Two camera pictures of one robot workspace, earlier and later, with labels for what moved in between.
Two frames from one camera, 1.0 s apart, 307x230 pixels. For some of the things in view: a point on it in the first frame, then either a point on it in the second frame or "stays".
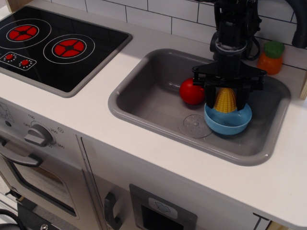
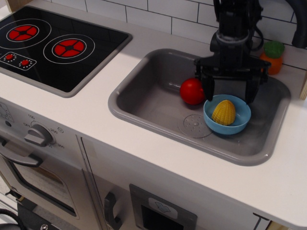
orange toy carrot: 271,60 stays
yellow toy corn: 225,100 to 224,112
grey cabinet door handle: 113,223 stays
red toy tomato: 191,94 stays
